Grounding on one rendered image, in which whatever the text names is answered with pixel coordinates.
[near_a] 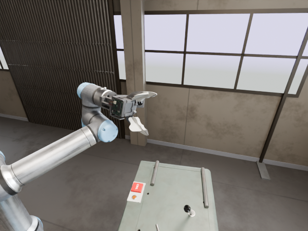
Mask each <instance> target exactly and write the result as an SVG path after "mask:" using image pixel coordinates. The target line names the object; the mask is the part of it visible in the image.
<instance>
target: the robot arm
mask: <svg viewBox="0 0 308 231"><path fill-rule="evenodd" d="M77 94H78V96H79V97H80V98H81V99H82V119H81V121H82V128H81V129H79V130H77V131H75V132H73V133H71V134H69V135H67V136H65V137H63V138H61V139H60V140H58V141H56V142H54V143H52V144H50V145H48V146H46V147H44V148H42V149H40V150H38V151H36V152H34V153H32V154H31V155H29V156H27V157H25V158H23V159H21V160H19V161H17V162H15V163H13V164H11V165H6V163H5V156H4V155H3V153H2V152H1V151H0V224H1V225H2V226H3V228H4V229H5V230H6V231H44V230H43V224H42V222H41V220H40V219H39V218H38V217H36V216H33V215H29V213H28V211H27V210H26V208H25V206H24V205H23V203H22V201H21V200H20V198H19V196H18V195H17V193H19V192H20V191H21V189H22V187H23V186H24V185H26V184H27V183H29V182H31V181H32V180H34V179H36V178H38V177H39V176H41V175H43V174H44V173H46V172H48V171H50V170H51V169H53V168H55V167H57V166H58V165H60V164H62V163H63V162H65V161H67V160H69V159H70V158H72V157H74V156H75V155H77V154H79V153H81V152H82V151H84V150H86V149H88V148H89V147H91V146H93V145H94V144H96V143H98V142H99V141H103V142H111V141H112V140H114V139H115V138H116V136H117V134H118V128H117V126H116V125H115V124H114V123H113V121H111V120H109V119H108V118H107V117H106V116H105V115H103V114H102V113H101V107H102V108H104V109H107V110H109V111H110V116H112V117H114V118H116V119H119V120H123V119H124V118H123V117H125V116H126V120H127V121H128V122H129V123H130V126H129V129H130V130H131V131H132V132H141V133H142V134H144V135H146V136H148V135H149V134H148V130H147V129H145V128H144V125H142V124H141V122H140V119H139V118H138V117H134V116H133V115H134V114H135V113H136V108H143V107H144V102H145V98H149V97H154V96H156V95H157V93H154V92H145V91H135V92H132V93H130V95H117V94H116V93H115V92H112V91H110V90H108V89H106V87H104V88H102V87H100V86H97V85H95V84H92V83H88V82H84V83H82V84H80V85H79V87H78V89H77ZM115 116H118V117H120V118H117V117H115Z"/></svg>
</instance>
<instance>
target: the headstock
mask: <svg viewBox="0 0 308 231"><path fill-rule="evenodd" d="M154 167H155V162H149V161H141V162H140V165H139V168H138V171H137V174H136V177H135V180H134V181H135V182H142V183H145V188H144V191H143V195H142V199H141V202H140V203H138V202H132V201H127V203H126V206H125V209H124V212H123V215H122V218H121V221H120V224H119V227H118V230H117V231H157V230H156V226H155V225H156V224H158V226H159V230H160V231H219V230H218V223H217V216H216V209H215V200H214V193H213V186H212V179H211V172H210V170H208V169H204V170H205V177H206V185H207V193H208V201H209V208H206V207H205V205H204V192H203V182H202V173H201V168H196V167H189V166H182V165H171V164H164V163H159V165H158V169H157V174H156V179H155V183H154V186H152V185H151V181H152V176H153V172H154ZM185 205H189V206H190V207H191V210H193V211H194V212H195V215H194V216H190V215H189V214H188V213H186V212H185V211H184V206H185Z"/></svg>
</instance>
